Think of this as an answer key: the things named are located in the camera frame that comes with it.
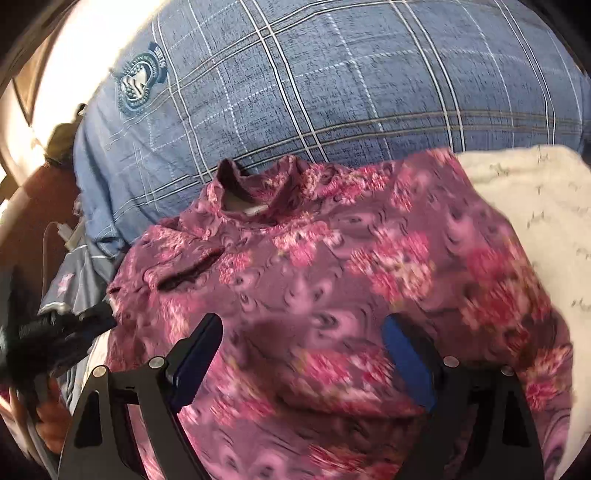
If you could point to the cream leaf-print blanket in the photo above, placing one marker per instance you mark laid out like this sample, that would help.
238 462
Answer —
540 207

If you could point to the olive cloth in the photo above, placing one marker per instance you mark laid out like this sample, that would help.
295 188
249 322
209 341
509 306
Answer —
62 138

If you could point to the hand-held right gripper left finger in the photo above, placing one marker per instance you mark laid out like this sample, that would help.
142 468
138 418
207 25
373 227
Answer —
196 364

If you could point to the purple floral top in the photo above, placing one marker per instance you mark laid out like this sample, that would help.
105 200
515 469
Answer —
323 286

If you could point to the white charger plug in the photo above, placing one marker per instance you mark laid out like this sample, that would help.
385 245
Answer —
69 235

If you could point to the blue plaid pillow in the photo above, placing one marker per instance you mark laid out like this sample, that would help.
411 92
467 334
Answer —
323 83

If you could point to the grey-blue flowered bed sheet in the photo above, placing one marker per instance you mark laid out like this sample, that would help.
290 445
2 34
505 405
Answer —
69 281

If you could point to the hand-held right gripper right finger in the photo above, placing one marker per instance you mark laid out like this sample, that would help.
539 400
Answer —
408 355

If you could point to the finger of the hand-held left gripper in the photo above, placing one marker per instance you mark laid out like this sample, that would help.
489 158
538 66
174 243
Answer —
97 321

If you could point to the person's left hand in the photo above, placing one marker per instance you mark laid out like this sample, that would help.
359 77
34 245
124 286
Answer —
51 422

